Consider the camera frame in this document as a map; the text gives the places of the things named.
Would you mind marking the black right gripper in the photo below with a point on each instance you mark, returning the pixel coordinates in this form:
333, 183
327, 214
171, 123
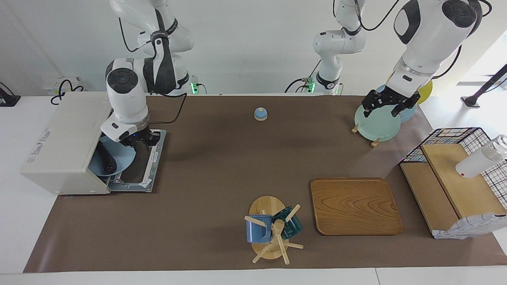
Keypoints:
142, 136

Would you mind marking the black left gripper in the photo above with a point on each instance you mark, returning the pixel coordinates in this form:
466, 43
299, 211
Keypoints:
390, 97

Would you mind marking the small light blue plate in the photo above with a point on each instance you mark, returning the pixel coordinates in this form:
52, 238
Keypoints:
124, 160

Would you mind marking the glass oven door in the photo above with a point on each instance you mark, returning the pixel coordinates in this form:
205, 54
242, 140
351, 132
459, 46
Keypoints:
152, 166

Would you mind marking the dark purple eggplant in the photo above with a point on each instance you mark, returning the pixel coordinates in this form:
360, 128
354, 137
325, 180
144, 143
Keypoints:
107, 160

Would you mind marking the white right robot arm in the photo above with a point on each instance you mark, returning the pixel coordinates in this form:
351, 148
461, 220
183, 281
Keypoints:
126, 95

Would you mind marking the green lit arm base connector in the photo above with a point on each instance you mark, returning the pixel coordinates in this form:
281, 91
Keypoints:
195, 86
309, 85

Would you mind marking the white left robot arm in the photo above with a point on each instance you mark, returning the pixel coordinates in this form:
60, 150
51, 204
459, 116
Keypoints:
431, 35

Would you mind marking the beige toaster oven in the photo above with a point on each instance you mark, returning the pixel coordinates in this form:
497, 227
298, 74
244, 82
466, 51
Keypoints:
63, 146

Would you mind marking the large pale green plate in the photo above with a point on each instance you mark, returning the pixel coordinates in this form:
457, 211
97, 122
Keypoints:
376, 126

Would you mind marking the large light blue plate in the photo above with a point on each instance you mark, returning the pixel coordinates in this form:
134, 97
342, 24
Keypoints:
408, 114

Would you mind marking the wooden plate rack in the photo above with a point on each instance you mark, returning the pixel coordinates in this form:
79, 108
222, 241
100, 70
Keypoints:
374, 141

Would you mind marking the large yellow plate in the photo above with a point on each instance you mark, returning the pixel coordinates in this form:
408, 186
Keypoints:
425, 93

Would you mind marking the brown table mat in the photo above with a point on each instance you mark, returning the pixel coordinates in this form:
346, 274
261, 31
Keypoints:
218, 178

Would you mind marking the wooden serving tray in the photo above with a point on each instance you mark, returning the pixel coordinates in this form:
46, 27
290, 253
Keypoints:
354, 206

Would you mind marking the black stand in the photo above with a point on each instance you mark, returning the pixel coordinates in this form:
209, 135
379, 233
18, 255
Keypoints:
485, 87

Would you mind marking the white bottle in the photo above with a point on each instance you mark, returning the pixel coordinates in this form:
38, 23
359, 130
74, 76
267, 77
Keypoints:
477, 162

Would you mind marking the small blue bell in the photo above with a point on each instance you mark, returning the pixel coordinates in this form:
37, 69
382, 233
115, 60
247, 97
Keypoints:
260, 114

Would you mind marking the wooden mug tree stand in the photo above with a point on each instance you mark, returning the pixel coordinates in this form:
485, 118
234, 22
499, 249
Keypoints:
267, 204

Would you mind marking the black table clamp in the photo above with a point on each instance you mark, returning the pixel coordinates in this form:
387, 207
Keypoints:
8, 99

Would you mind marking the blue mug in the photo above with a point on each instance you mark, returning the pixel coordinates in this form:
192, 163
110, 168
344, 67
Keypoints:
256, 231

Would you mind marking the dark green mug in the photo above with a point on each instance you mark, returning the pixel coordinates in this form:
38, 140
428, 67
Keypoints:
293, 225

